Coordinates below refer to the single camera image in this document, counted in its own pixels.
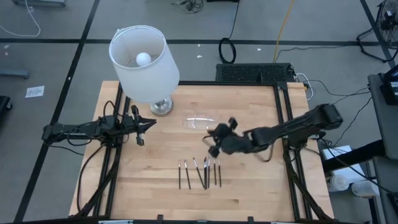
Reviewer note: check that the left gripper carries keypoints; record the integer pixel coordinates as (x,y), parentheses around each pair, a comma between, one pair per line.
(133,126)

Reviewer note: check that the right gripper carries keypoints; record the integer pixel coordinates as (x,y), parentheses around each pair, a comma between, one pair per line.
(231,141)

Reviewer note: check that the black spoolie brush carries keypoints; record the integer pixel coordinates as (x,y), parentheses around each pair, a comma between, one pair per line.
(204,179)

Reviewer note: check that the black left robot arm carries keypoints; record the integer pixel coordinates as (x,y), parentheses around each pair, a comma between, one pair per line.
(71,129)

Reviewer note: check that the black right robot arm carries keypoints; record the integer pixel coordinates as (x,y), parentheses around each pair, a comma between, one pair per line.
(295,126)

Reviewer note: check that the clear acrylic organizer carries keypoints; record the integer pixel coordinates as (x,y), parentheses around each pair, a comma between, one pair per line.
(199,123)

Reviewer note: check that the white shade table lamp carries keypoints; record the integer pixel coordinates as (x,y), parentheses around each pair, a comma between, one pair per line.
(146,84)

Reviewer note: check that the white light bulb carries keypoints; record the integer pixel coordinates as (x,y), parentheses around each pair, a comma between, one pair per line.
(143,59)

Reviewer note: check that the black perforated computer case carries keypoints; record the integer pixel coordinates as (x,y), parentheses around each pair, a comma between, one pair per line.
(252,73)

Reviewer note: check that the white paper sheet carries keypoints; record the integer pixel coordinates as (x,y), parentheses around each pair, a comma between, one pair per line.
(35,91)

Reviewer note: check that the white box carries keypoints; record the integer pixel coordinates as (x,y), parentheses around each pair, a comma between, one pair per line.
(335,152)

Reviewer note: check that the white paper roll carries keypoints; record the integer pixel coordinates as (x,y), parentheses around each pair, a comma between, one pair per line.
(339,183)
(365,188)

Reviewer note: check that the black desk crossbar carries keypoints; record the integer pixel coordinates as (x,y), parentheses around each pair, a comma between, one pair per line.
(351,157)

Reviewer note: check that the grey table foot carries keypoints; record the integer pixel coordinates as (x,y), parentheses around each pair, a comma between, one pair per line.
(14,73)

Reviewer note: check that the grey cart base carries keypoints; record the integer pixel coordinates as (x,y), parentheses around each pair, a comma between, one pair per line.
(37,2)

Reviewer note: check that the grey desk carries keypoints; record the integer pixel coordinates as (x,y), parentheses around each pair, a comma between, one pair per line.
(385,130)

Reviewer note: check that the black desk device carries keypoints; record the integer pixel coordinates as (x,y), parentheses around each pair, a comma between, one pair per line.
(390,93)

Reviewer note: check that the black floor fan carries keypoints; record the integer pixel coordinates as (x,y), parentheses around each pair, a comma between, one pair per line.
(388,15)

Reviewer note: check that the black aluminium table frame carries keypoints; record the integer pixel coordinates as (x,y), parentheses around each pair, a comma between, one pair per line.
(217,83)

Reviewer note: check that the black table edge bracket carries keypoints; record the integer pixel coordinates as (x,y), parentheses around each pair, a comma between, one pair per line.
(160,219)
(250,220)

